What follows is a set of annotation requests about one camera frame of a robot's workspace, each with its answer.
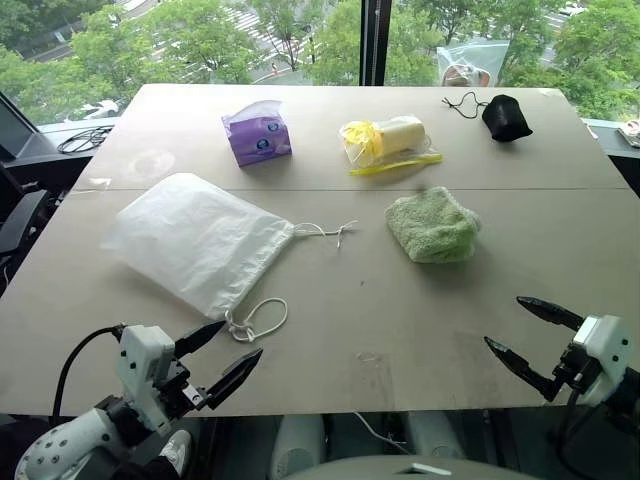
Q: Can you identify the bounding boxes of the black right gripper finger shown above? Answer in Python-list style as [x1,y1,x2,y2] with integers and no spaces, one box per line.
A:
[516,296,585,332]
[483,336,558,403]

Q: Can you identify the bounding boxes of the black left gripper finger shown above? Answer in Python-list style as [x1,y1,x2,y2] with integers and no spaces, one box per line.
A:
[173,320,228,359]
[204,348,264,410]

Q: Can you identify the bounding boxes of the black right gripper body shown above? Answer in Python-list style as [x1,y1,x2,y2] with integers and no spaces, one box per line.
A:
[551,342,605,400]

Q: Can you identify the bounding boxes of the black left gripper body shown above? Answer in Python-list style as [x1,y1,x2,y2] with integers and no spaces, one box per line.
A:
[154,356,208,426]

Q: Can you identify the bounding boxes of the green folded towel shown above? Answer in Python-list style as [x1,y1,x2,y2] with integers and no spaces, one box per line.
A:
[384,185,483,264]

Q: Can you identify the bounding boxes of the clear zip bag yellow contents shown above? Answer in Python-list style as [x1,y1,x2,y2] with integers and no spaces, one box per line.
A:
[339,115,444,178]

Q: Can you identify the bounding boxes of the clear plastic zip bag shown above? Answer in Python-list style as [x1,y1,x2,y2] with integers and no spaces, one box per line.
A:
[436,41,512,89]

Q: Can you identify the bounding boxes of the white shoe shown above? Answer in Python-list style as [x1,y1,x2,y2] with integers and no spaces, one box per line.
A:
[158,428,194,477]

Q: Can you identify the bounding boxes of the white rounded shape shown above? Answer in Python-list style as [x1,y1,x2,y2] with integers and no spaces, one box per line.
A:
[269,413,327,479]

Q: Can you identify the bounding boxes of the small printed item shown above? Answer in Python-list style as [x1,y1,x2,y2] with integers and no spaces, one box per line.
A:
[616,119,640,149]

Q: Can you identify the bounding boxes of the purple tissue pack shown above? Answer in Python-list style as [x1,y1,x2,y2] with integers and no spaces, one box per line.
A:
[220,99,294,169]

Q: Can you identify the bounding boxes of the black monitor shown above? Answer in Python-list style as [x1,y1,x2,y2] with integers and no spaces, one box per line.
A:
[0,90,40,161]

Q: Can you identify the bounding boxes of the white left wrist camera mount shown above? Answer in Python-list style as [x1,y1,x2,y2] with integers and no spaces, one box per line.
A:
[118,324,177,437]

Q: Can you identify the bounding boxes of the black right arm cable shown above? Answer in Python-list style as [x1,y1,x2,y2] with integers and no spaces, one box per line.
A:
[557,388,591,454]

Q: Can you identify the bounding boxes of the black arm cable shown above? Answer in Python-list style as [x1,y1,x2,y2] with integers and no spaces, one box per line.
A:
[51,324,127,417]
[557,388,591,454]

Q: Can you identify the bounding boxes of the white drawstring bag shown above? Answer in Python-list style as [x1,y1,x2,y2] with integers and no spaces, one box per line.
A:
[99,172,359,344]

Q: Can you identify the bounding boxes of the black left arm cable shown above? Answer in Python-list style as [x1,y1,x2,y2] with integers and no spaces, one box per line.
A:
[51,324,127,417]

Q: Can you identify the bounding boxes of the thin white cable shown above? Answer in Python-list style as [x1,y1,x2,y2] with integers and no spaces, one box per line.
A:
[353,411,414,454]

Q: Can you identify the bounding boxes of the black drawstring pouch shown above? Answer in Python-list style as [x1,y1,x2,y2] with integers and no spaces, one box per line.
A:
[441,90,534,143]

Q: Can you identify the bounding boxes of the black coiled cable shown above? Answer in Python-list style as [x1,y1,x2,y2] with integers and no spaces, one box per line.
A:
[55,125,116,155]

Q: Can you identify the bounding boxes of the black window frame post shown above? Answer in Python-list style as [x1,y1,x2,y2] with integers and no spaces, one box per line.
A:
[359,0,393,86]

